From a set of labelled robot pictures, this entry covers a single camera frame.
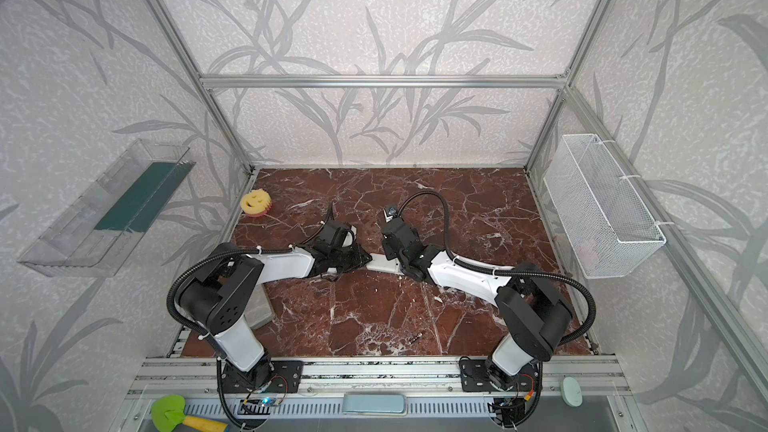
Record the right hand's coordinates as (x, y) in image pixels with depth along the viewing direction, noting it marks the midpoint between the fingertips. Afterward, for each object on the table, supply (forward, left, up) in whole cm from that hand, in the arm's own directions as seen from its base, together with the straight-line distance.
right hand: (394, 223), depth 88 cm
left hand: (-5, +6, -10) cm, 13 cm away
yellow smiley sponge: (+15, +50, -9) cm, 53 cm away
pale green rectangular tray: (-44, +4, -7) cm, 45 cm away
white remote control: (-7, +5, -12) cm, 15 cm away
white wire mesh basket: (-16, -46, +22) cm, 53 cm away
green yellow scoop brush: (-45, +52, -10) cm, 69 cm away
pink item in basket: (-15, -49, +7) cm, 51 cm away
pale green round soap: (-41, -43, -11) cm, 61 cm away
